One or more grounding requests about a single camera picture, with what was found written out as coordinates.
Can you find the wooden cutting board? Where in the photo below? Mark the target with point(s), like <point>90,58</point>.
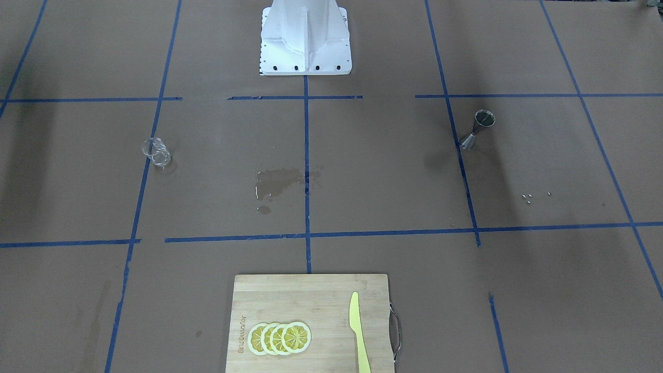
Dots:
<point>322,302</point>

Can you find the yellow plastic knife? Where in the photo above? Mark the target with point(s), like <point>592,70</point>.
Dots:
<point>356,326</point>

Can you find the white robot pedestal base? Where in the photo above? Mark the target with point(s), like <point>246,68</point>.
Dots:
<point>305,38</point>

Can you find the steel jigger cup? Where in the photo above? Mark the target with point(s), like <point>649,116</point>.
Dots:
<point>483,119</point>

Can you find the brown table mat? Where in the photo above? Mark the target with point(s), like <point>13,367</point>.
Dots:
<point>539,250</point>

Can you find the clear glass measuring cup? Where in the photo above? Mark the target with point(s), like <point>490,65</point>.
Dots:
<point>155,150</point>

